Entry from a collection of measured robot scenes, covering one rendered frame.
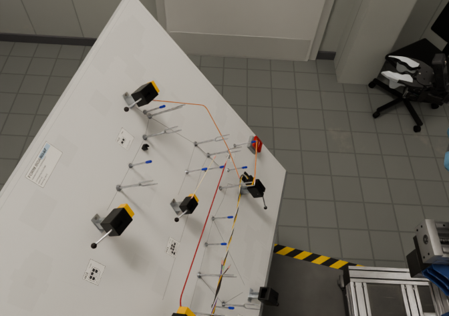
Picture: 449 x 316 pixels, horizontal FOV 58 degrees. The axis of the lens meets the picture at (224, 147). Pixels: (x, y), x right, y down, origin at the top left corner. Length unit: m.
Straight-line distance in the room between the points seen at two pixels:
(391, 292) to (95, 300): 1.80
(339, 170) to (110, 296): 2.19
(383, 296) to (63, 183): 1.91
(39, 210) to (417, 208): 2.54
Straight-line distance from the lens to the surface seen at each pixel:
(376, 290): 2.49
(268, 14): 3.28
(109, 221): 0.99
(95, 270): 1.07
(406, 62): 1.38
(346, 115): 3.32
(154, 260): 1.19
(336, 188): 2.92
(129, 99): 1.17
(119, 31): 1.26
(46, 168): 1.01
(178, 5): 3.26
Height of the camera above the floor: 2.44
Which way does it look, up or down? 56 degrees down
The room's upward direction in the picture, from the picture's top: 5 degrees clockwise
